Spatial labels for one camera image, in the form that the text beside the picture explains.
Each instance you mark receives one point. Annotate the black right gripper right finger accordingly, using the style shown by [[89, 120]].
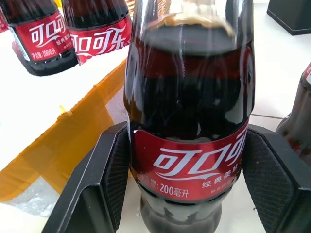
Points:
[[272, 184]]

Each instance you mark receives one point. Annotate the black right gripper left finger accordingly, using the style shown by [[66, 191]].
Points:
[[97, 184]]

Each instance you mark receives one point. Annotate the cola bottle with red label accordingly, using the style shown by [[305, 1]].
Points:
[[189, 102], [2, 24], [300, 121], [102, 34], [39, 36]]

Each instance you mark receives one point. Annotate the white foam box yellow tape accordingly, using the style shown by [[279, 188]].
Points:
[[48, 116]]

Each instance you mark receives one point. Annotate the black box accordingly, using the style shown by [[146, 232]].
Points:
[[291, 14]]

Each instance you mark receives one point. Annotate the wicker basket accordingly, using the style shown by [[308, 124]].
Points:
[[130, 4]]

